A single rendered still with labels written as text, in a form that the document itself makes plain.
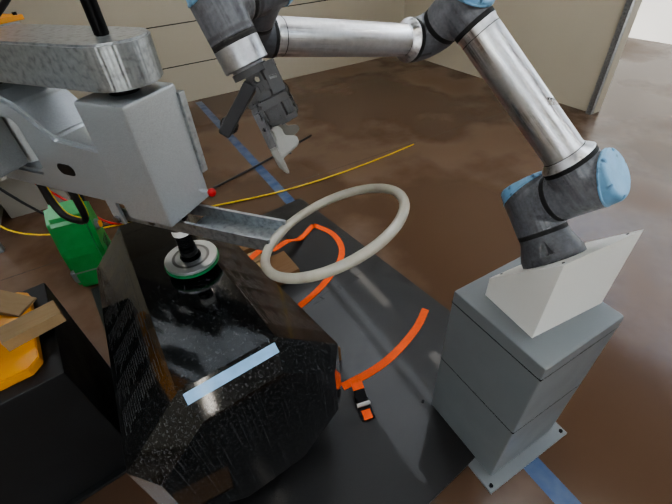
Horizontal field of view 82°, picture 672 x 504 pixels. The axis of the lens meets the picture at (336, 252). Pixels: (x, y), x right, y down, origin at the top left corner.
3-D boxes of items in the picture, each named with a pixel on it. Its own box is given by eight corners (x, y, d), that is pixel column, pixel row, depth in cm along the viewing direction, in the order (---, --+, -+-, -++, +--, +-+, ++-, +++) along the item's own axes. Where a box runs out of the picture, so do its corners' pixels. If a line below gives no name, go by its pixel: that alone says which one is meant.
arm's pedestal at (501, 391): (486, 357, 219) (526, 240, 164) (566, 433, 185) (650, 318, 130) (416, 401, 202) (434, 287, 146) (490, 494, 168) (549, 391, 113)
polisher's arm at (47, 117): (22, 201, 167) (-60, 82, 135) (68, 175, 182) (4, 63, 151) (153, 235, 142) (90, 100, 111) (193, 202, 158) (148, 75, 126)
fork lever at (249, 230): (112, 223, 150) (106, 213, 146) (148, 197, 163) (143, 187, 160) (265, 259, 126) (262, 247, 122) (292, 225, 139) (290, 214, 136)
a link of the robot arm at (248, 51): (209, 55, 69) (220, 53, 78) (224, 82, 72) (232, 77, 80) (254, 31, 68) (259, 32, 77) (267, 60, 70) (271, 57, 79)
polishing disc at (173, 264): (208, 235, 172) (208, 233, 171) (224, 262, 158) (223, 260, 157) (160, 253, 164) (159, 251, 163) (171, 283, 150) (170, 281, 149)
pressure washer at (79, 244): (79, 262, 304) (12, 162, 247) (126, 250, 313) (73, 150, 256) (74, 292, 279) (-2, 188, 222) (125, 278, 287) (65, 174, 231)
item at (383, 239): (234, 289, 116) (229, 282, 115) (306, 203, 150) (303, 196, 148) (380, 281, 89) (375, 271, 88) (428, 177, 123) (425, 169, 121)
